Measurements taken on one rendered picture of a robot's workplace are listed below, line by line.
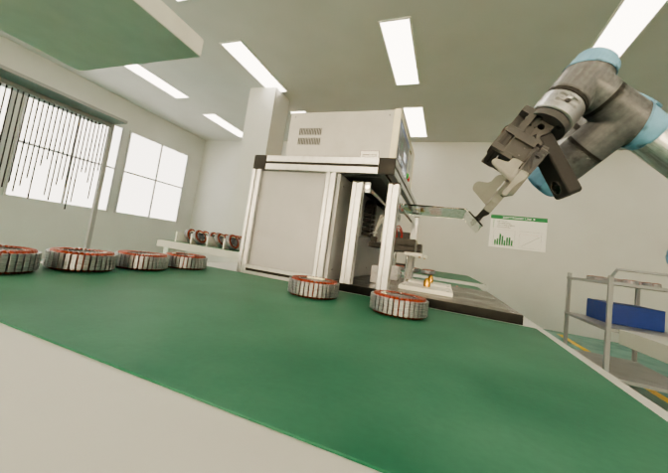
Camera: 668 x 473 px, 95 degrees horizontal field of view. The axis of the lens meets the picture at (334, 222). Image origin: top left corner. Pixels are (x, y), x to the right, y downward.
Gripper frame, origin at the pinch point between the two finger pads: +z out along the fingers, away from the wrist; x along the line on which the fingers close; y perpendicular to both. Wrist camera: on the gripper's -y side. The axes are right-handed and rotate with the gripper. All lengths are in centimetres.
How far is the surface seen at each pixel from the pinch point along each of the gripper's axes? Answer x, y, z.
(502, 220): -541, -65, -209
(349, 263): -24.7, 17.6, 24.2
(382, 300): -1.2, 4.8, 24.8
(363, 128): -33, 44, -12
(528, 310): -550, -191, -105
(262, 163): -25, 58, 18
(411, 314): -1.0, -0.6, 23.3
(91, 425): 42, 12, 38
